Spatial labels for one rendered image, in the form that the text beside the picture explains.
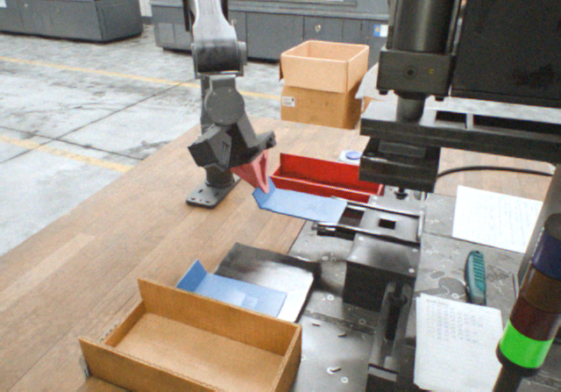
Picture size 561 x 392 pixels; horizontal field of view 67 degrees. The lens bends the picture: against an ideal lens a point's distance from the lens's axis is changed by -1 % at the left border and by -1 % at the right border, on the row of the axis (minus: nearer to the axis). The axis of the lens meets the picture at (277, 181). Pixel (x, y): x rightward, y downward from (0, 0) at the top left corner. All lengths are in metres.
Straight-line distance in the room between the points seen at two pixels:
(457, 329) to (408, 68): 0.34
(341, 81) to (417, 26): 2.38
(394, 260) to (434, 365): 0.15
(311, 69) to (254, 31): 2.86
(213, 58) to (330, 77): 2.27
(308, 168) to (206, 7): 0.42
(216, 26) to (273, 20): 4.89
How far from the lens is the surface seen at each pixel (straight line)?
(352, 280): 0.66
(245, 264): 0.73
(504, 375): 0.51
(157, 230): 0.87
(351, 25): 5.28
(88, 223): 0.93
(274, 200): 0.76
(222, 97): 0.63
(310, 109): 3.06
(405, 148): 0.59
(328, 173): 0.98
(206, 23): 0.75
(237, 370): 0.60
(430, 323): 0.63
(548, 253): 0.40
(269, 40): 5.69
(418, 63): 0.56
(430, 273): 0.78
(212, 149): 0.64
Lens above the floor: 1.39
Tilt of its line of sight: 29 degrees down
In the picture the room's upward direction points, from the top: straight up
